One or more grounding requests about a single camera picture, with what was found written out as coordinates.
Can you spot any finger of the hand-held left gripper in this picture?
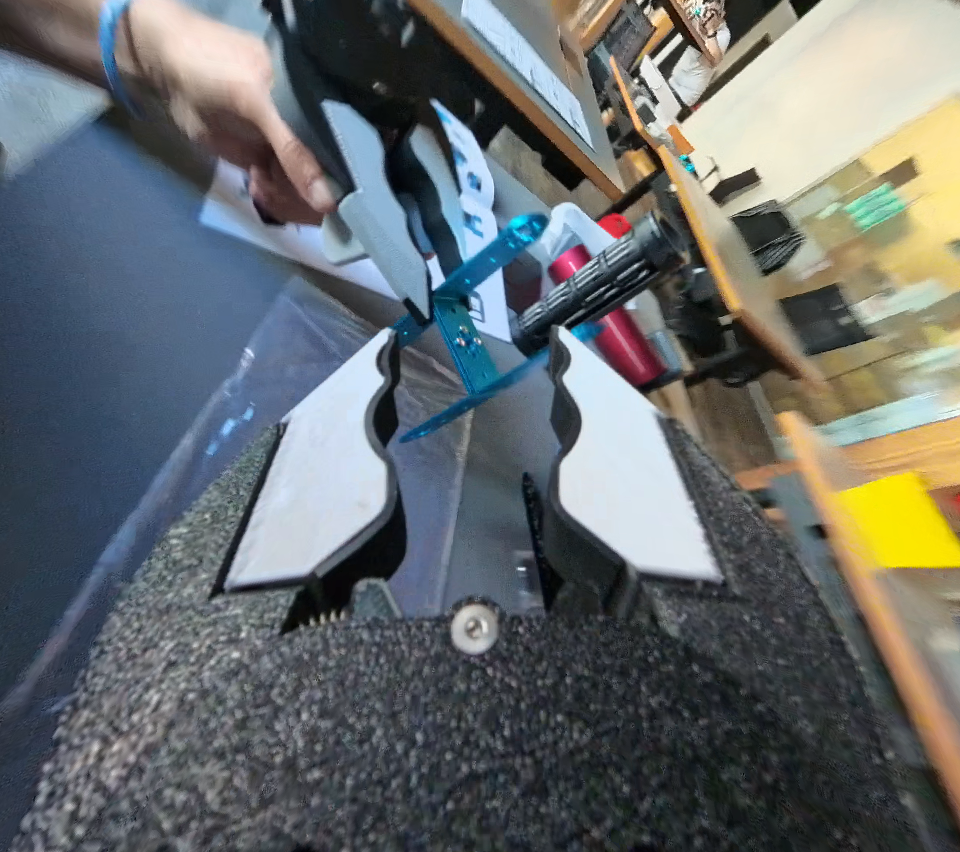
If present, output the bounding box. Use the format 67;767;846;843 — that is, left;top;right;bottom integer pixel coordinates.
321;99;435;325
407;123;469;277

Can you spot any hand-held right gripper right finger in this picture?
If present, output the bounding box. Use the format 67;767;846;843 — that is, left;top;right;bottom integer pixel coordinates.
541;325;726;616

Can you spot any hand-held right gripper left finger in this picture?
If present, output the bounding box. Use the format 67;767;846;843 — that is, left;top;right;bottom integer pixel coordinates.
223;329;408;594

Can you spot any blue metal bracket assembly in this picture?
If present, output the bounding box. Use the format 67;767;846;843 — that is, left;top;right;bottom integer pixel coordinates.
390;213;606;445

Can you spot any grey desk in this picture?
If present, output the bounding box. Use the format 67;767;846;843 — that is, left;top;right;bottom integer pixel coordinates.
0;109;695;718

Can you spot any person's left hand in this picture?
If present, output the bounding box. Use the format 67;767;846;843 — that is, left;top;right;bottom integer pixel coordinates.
127;0;340;228

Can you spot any white instruction booklet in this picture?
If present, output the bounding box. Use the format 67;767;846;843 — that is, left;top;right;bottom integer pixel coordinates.
198;98;520;344

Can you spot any large clear plastic bag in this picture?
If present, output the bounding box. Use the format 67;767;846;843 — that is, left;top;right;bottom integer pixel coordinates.
0;278;481;718

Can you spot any white crumpled wrapping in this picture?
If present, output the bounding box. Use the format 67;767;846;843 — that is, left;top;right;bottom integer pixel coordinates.
540;201;618;262

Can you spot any red metal cylinder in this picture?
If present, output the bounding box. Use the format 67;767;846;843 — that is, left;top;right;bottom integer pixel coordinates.
547;244;670;388

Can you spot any white printed paper sheet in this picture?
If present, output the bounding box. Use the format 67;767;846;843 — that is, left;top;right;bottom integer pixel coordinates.
459;0;596;149

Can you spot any black ribbed cylinder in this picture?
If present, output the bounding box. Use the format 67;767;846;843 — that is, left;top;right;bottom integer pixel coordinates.
512;214;685;355

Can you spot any blue wristband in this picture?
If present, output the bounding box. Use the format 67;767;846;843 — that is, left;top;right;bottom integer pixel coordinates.
97;0;163;118

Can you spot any black office chair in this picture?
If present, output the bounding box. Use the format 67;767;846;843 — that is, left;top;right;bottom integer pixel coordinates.
780;282;876;359

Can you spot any yellow bin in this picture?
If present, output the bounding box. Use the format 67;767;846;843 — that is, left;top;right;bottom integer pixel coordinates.
834;471;960;571

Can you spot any black striped jacket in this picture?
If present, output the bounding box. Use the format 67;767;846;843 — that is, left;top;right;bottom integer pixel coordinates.
731;199;809;277

